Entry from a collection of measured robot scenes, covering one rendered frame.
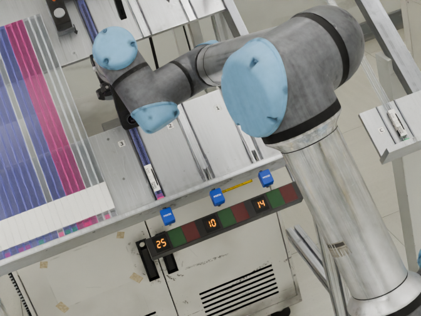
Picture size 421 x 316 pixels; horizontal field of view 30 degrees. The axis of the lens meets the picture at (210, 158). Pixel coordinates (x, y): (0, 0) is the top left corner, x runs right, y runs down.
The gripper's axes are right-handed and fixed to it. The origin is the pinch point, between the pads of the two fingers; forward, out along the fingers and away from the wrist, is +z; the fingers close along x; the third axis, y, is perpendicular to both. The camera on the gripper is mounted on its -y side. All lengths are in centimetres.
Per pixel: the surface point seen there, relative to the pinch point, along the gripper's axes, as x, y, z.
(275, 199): -22.3, -32.8, -6.7
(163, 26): -15.1, 12.1, 3.9
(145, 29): -11.0, 13.0, 4.1
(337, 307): -32, -63, 19
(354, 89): -108, -3, 160
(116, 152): 4.8, -11.4, -2.2
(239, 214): -14.0, -33.0, -6.8
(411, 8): -107, 8, 77
